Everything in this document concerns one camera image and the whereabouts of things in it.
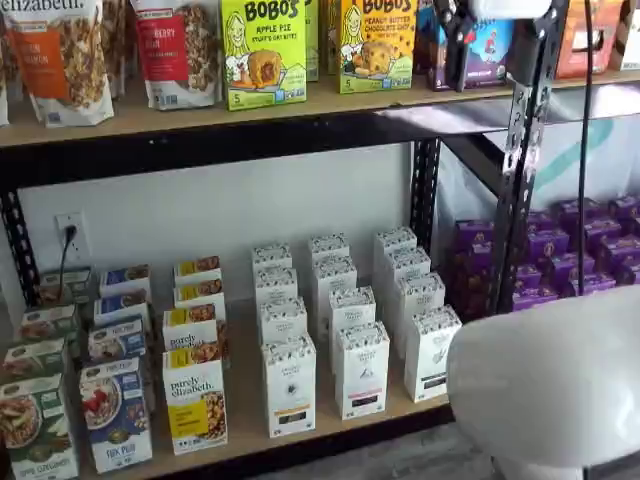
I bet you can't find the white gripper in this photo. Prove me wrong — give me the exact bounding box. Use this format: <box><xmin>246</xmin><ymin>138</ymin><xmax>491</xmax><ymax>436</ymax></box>
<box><xmin>433</xmin><ymin>0</ymin><xmax>554</xmax><ymax>94</ymax></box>

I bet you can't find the white botanical illustrated book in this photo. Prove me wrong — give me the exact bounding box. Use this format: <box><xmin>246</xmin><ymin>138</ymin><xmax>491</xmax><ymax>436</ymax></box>
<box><xmin>260</xmin><ymin>332</ymin><xmax>317</xmax><ymax>439</ymax></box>

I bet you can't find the blue Z Bar box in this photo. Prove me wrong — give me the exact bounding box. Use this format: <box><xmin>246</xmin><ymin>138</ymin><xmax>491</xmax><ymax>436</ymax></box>
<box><xmin>414</xmin><ymin>0</ymin><xmax>512</xmax><ymax>92</ymax></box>

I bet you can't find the orange snack box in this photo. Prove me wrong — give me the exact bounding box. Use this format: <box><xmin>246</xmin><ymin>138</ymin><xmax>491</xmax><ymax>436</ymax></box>
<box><xmin>553</xmin><ymin>0</ymin><xmax>627</xmax><ymax>81</ymax></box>

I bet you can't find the yellow Bobo's peanut butter box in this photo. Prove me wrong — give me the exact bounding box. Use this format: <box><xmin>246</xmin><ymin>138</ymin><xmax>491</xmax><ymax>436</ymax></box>
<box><xmin>339</xmin><ymin>0</ymin><xmax>417</xmax><ymax>95</ymax></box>

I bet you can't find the black metal wood shelf rack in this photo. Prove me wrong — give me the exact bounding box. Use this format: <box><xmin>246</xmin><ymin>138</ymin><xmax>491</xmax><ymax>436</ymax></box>
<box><xmin>439</xmin><ymin>0</ymin><xmax>640</xmax><ymax>321</ymax></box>
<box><xmin>0</xmin><ymin>0</ymin><xmax>571</xmax><ymax>451</ymax></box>

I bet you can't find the white brown snack box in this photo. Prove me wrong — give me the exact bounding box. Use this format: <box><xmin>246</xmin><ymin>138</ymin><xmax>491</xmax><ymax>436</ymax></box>
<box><xmin>618</xmin><ymin>0</ymin><xmax>640</xmax><ymax>72</ymax></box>

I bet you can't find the purple Annie's snack box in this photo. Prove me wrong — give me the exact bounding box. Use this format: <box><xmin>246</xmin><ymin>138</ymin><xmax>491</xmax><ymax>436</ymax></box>
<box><xmin>574</xmin><ymin>272</ymin><xmax>617</xmax><ymax>297</ymax></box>
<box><xmin>527</xmin><ymin>230</ymin><xmax>571</xmax><ymax>266</ymax></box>
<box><xmin>549</xmin><ymin>252</ymin><xmax>596</xmax><ymax>281</ymax></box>
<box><xmin>528</xmin><ymin>209</ymin><xmax>560</xmax><ymax>235</ymax></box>
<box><xmin>453</xmin><ymin>219</ymin><xmax>496</xmax><ymax>254</ymax></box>
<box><xmin>455</xmin><ymin>249</ymin><xmax>501</xmax><ymax>301</ymax></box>
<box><xmin>514</xmin><ymin>262</ymin><xmax>552</xmax><ymax>291</ymax></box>
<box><xmin>512</xmin><ymin>285</ymin><xmax>560</xmax><ymax>312</ymax></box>
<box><xmin>582</xmin><ymin>219</ymin><xmax>624</xmax><ymax>251</ymax></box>
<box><xmin>555</xmin><ymin>198</ymin><xmax>601</xmax><ymax>226</ymax></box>
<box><xmin>607</xmin><ymin>195</ymin><xmax>640</xmax><ymax>221</ymax></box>
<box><xmin>599</xmin><ymin>235</ymin><xmax>640</xmax><ymax>271</ymax></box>

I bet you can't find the green Bobo's apple pie box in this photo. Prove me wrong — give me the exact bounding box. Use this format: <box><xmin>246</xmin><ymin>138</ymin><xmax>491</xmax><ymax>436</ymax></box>
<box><xmin>303</xmin><ymin>0</ymin><xmax>322</xmax><ymax>84</ymax></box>
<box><xmin>222</xmin><ymin>0</ymin><xmax>308</xmax><ymax>112</ymax></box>

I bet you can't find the white box dark strip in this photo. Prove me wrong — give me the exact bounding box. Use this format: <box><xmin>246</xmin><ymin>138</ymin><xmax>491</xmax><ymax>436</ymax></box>
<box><xmin>394</xmin><ymin>271</ymin><xmax>447</xmax><ymax>317</ymax></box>
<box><xmin>373</xmin><ymin>226</ymin><xmax>419</xmax><ymax>257</ymax></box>
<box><xmin>403</xmin><ymin>304</ymin><xmax>463</xmax><ymax>404</ymax></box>
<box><xmin>384</xmin><ymin>246</ymin><xmax>433</xmax><ymax>282</ymax></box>

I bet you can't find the blue oatmeal box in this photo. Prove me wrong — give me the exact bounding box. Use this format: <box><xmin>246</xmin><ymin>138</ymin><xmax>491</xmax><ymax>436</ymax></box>
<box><xmin>79</xmin><ymin>356</ymin><xmax>155</xmax><ymax>475</ymax></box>
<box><xmin>87</xmin><ymin>316</ymin><xmax>148</xmax><ymax>365</ymax></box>
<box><xmin>98</xmin><ymin>263</ymin><xmax>152</xmax><ymax>299</ymax></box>
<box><xmin>93</xmin><ymin>288</ymin><xmax>152</xmax><ymax>327</ymax></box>

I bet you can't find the green oatmeal box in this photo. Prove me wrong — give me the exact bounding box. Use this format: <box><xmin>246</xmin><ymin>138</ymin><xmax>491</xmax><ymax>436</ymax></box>
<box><xmin>2</xmin><ymin>338</ymin><xmax>70</xmax><ymax>387</ymax></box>
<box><xmin>0</xmin><ymin>373</ymin><xmax>80</xmax><ymax>480</ymax></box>
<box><xmin>38</xmin><ymin>266</ymin><xmax>95</xmax><ymax>307</ymax></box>
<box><xmin>18</xmin><ymin>303</ymin><xmax>80</xmax><ymax>347</ymax></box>

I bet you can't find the red label granola bag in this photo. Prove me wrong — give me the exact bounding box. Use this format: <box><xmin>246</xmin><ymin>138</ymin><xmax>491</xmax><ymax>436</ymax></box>
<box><xmin>130</xmin><ymin>0</ymin><xmax>222</xmax><ymax>112</ymax></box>

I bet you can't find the white granola bag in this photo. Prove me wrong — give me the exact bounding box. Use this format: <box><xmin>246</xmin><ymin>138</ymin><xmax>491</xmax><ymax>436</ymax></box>
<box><xmin>99</xmin><ymin>0</ymin><xmax>129</xmax><ymax>99</ymax></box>

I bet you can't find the orange label granola bag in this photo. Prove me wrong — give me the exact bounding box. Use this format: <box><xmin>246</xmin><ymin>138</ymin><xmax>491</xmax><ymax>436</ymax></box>
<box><xmin>0</xmin><ymin>0</ymin><xmax>117</xmax><ymax>129</ymax></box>

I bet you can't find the black cable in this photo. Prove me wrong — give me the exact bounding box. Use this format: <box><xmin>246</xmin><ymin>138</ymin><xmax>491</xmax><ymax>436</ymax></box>
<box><xmin>577</xmin><ymin>0</ymin><xmax>597</xmax><ymax>297</ymax></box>

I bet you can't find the white wall outlet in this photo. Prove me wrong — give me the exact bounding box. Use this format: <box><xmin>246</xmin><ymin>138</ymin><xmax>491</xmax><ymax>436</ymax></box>
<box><xmin>54</xmin><ymin>211</ymin><xmax>87</xmax><ymax>262</ymax></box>

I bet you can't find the black power plug cord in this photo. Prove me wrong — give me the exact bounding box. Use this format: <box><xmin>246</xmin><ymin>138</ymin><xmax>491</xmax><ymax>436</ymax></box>
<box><xmin>58</xmin><ymin>223</ymin><xmax>80</xmax><ymax>301</ymax></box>

